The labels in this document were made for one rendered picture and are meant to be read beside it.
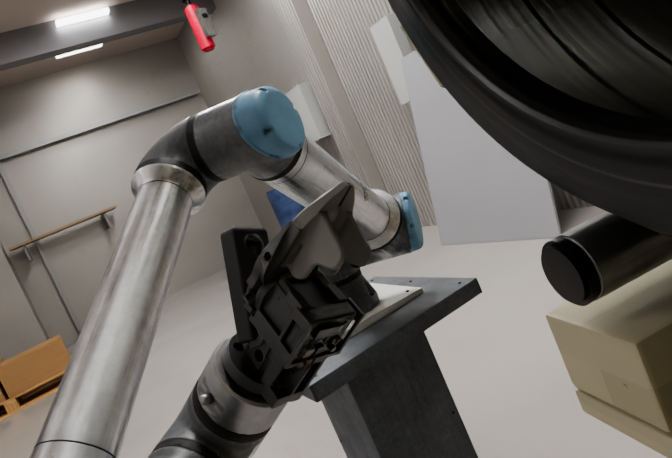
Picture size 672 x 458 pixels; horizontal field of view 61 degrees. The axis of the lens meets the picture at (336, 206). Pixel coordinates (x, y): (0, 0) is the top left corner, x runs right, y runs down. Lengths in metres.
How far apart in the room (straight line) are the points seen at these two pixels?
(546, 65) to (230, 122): 0.52
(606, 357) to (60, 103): 9.01
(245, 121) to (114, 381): 0.40
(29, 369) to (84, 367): 5.38
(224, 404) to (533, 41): 0.42
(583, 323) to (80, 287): 8.65
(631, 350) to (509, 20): 0.27
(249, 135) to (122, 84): 8.54
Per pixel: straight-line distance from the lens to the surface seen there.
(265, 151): 0.87
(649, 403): 0.39
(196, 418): 0.61
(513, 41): 0.48
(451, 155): 4.26
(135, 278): 0.77
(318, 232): 0.48
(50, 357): 6.08
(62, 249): 8.91
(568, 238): 0.38
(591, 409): 0.45
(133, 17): 7.66
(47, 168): 9.03
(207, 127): 0.89
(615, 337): 0.37
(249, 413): 0.57
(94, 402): 0.69
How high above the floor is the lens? 1.03
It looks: 5 degrees down
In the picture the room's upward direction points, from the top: 24 degrees counter-clockwise
